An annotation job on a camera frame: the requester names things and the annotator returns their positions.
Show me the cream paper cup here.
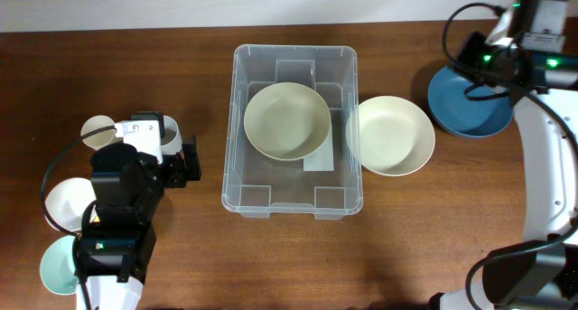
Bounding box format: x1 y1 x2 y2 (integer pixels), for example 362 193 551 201
79 115 117 151

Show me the clear plastic storage bin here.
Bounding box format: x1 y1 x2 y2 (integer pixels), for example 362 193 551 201
221 44 363 220

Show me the dark blue bowl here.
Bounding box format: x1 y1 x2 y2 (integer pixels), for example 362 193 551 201
427 67 513 138

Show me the mint small bowl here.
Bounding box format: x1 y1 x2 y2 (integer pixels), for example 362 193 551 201
40 236 78 296

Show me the grey paper cup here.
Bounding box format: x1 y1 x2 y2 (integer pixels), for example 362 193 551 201
161 116 182 155

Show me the cream bowl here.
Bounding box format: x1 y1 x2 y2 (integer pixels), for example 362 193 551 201
243 82 331 162
345 96 435 177

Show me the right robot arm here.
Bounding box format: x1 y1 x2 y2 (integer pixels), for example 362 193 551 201
427 0 577 310

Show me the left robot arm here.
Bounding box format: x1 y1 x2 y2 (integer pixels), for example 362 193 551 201
72 136 202 309

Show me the cream bowl inside bin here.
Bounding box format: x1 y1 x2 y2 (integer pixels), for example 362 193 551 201
243 82 331 162

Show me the white label in bin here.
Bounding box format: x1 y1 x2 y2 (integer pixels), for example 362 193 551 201
303 131 334 172

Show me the white small bowl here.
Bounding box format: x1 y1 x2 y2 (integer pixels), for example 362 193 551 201
46 177 96 231

